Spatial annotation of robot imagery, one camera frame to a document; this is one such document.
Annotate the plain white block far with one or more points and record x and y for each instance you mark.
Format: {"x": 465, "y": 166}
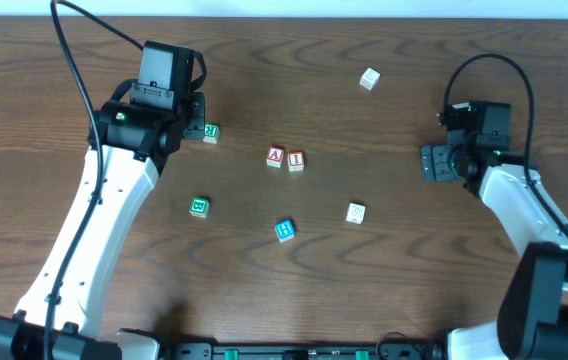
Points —
{"x": 369, "y": 79}

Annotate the red letter A block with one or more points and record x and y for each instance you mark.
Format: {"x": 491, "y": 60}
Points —
{"x": 274, "y": 157}

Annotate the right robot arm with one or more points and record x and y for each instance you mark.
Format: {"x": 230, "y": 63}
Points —
{"x": 532, "y": 321}

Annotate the blue letter H block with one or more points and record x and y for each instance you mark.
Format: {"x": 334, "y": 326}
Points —
{"x": 285, "y": 230}

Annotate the white block with blue D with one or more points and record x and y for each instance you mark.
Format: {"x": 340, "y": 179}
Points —
{"x": 355, "y": 213}

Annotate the black mounting rail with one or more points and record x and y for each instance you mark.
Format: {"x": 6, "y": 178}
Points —
{"x": 392, "y": 346}

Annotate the green letter B block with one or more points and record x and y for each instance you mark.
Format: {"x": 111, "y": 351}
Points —
{"x": 199, "y": 207}

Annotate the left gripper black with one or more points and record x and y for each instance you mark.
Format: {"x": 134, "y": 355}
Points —
{"x": 195, "y": 116}

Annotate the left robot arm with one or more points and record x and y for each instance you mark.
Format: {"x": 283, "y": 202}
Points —
{"x": 60, "y": 316}

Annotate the red letter I block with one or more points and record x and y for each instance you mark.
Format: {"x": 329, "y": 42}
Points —
{"x": 296, "y": 161}

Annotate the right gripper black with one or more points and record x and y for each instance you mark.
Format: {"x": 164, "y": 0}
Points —
{"x": 434, "y": 163}

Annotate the green letter R block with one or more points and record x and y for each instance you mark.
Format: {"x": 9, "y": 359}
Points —
{"x": 212, "y": 133}

